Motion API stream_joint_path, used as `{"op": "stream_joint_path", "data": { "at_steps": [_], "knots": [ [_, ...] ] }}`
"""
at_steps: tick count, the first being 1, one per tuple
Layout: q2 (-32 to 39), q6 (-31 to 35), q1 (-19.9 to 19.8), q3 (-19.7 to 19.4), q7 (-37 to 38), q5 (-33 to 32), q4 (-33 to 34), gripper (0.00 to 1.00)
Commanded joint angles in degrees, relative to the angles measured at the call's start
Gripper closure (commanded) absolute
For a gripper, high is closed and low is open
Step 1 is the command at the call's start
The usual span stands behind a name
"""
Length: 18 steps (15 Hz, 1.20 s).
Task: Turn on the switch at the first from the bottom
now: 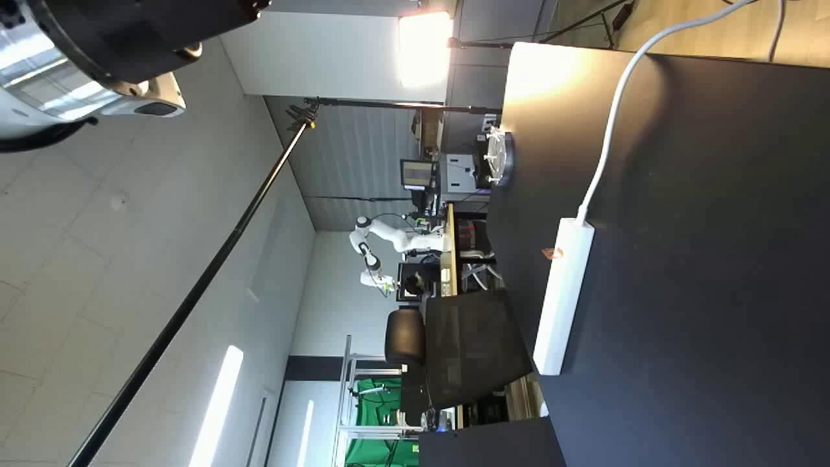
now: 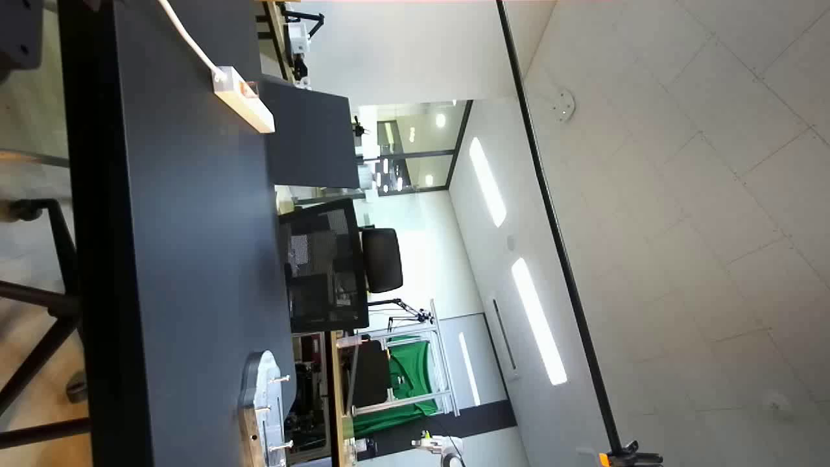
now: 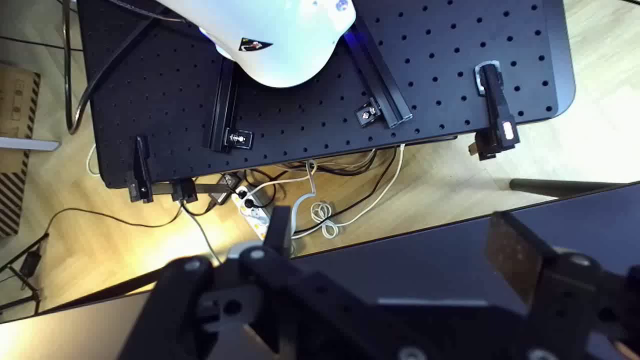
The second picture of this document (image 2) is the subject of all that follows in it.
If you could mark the long ceiling light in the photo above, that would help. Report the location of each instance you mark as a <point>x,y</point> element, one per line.
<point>537,322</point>
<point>486,183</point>

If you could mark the black partition panel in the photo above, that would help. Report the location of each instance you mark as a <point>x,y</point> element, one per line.
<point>313,141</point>

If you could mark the black computer monitor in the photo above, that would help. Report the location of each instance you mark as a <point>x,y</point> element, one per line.
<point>326,268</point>

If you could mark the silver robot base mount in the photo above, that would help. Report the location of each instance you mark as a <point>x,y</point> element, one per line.
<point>262,412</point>

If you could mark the black office chair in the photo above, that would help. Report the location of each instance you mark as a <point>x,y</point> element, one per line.
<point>383,261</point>

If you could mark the black ceiling rail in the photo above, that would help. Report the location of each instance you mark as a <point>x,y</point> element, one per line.
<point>619,454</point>

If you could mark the white power strip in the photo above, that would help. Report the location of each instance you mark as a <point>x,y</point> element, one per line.
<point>236,94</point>

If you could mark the green screen cloth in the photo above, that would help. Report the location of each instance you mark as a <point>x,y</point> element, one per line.
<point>393,388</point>

